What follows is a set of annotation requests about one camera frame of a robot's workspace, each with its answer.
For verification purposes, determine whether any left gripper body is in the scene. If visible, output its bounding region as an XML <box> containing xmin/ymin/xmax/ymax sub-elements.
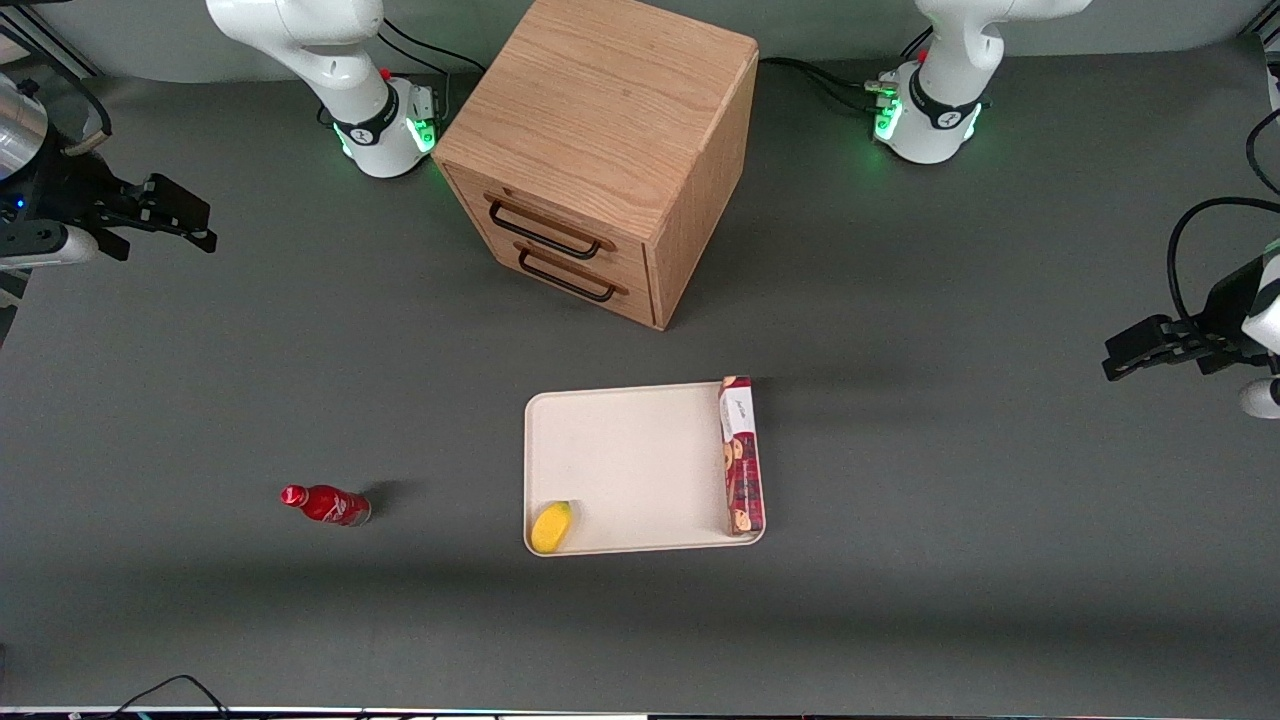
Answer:
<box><xmin>1192</xmin><ymin>255</ymin><xmax>1273</xmax><ymax>377</ymax></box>

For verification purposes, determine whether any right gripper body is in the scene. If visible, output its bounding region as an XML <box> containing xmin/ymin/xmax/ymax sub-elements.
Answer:
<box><xmin>0</xmin><ymin>150</ymin><xmax>151</xmax><ymax>263</ymax></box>

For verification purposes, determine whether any red coke bottle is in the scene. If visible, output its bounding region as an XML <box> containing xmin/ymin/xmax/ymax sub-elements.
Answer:
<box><xmin>279</xmin><ymin>483</ymin><xmax>373</xmax><ymax>528</ymax></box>

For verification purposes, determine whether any cream plastic tray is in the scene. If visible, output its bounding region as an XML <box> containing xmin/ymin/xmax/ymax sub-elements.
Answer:
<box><xmin>523</xmin><ymin>380</ymin><xmax>768</xmax><ymax>557</ymax></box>

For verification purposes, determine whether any wooden drawer front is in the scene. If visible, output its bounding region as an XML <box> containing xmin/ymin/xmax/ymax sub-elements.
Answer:
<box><xmin>441</xmin><ymin>162</ymin><xmax>654</xmax><ymax>293</ymax></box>
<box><xmin>468</xmin><ymin>222</ymin><xmax>658</xmax><ymax>331</ymax></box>

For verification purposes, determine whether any red cookie box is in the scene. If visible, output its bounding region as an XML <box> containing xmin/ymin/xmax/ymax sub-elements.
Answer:
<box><xmin>718</xmin><ymin>375</ymin><xmax>766</xmax><ymax>537</ymax></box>

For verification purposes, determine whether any wooden drawer cabinet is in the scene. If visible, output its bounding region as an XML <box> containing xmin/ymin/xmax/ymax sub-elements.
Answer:
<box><xmin>431</xmin><ymin>0</ymin><xmax>760</xmax><ymax>332</ymax></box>

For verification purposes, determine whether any yellow lemon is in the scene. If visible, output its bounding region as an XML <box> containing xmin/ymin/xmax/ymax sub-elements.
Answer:
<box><xmin>530</xmin><ymin>501</ymin><xmax>575</xmax><ymax>555</ymax></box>

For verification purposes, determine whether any black looped gripper cable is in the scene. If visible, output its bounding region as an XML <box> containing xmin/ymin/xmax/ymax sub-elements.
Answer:
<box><xmin>1168</xmin><ymin>196</ymin><xmax>1280</xmax><ymax>336</ymax></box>

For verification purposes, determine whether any aluminium frame profile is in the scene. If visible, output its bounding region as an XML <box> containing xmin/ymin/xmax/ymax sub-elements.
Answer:
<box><xmin>0</xmin><ymin>0</ymin><xmax>103</xmax><ymax>83</ymax></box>

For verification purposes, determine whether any black hanging cable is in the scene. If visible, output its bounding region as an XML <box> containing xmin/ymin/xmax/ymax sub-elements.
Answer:
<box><xmin>1245</xmin><ymin>104</ymin><xmax>1280</xmax><ymax>198</ymax></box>

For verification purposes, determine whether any black right arm base cable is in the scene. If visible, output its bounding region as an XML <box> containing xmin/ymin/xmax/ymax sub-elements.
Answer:
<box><xmin>378</xmin><ymin>17</ymin><xmax>489</xmax><ymax>77</ymax></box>

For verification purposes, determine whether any black arm base cable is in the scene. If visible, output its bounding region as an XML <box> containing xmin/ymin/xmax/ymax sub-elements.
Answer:
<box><xmin>757</xmin><ymin>56</ymin><xmax>903</xmax><ymax>113</ymax></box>
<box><xmin>378</xmin><ymin>17</ymin><xmax>489</xmax><ymax>77</ymax></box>

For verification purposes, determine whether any black drawer handle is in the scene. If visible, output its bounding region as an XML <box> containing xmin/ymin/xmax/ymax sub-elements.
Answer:
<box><xmin>486</xmin><ymin>194</ymin><xmax>615</xmax><ymax>262</ymax></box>
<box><xmin>514</xmin><ymin>242</ymin><xmax>628</xmax><ymax>304</ymax></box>

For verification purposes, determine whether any black left arm base cable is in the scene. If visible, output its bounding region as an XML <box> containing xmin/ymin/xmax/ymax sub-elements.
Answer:
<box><xmin>757</xmin><ymin>56</ymin><xmax>903</xmax><ymax>113</ymax></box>

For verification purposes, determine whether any black cable at table edge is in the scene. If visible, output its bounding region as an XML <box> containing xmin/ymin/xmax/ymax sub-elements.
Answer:
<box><xmin>100</xmin><ymin>674</ymin><xmax>233</xmax><ymax>720</ymax></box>

